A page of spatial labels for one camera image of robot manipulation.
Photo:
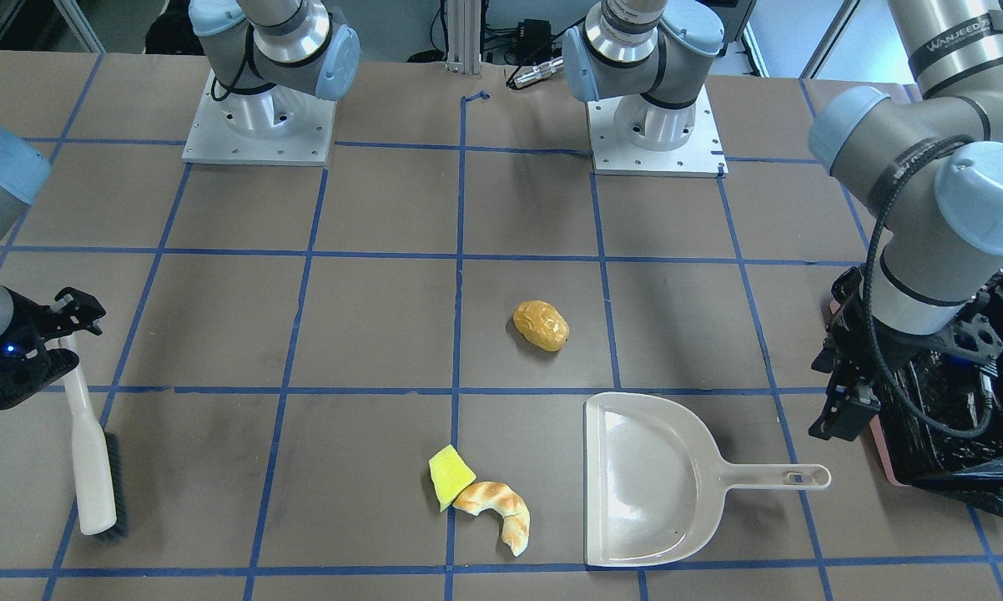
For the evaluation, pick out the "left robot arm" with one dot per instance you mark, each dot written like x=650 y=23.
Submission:
x=930 y=172

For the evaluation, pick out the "aluminium frame post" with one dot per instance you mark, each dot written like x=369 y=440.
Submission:
x=463 y=32

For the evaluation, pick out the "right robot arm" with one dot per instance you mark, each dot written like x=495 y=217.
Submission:
x=277 y=70

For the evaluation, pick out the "yellow sponge piece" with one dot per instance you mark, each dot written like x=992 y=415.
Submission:
x=450 y=475

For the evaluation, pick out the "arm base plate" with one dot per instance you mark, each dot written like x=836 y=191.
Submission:
x=632 y=137
x=279 y=127

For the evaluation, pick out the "twisted bread piece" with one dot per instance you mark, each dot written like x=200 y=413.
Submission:
x=515 y=515

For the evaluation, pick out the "pink bin with black bag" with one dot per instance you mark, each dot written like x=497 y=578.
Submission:
x=941 y=420

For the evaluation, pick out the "beige plastic dustpan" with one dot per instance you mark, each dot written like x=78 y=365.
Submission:
x=656 y=482

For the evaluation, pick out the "white hand brush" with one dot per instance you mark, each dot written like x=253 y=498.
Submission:
x=96 y=468

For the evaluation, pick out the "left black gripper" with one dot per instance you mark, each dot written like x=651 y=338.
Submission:
x=854 y=354

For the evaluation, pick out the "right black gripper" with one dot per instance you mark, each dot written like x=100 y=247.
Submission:
x=41 y=328

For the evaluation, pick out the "round golden bread roll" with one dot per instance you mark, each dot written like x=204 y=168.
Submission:
x=541 y=324

